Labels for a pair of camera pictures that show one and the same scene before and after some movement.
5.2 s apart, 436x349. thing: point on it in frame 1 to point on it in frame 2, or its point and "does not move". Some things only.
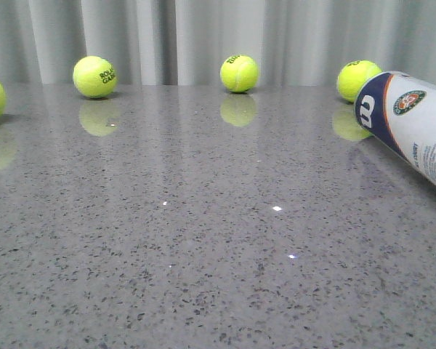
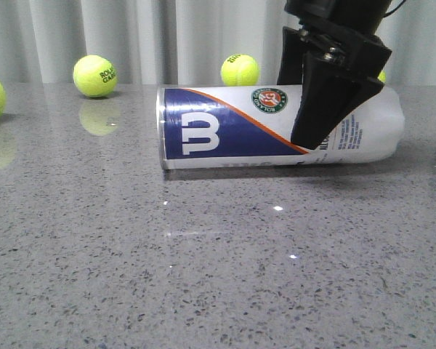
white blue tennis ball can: x=412 y=117 to x=229 y=126
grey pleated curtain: x=187 y=42 does not move
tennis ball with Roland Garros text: x=94 y=77 does not move
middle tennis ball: x=239 y=73 does not move
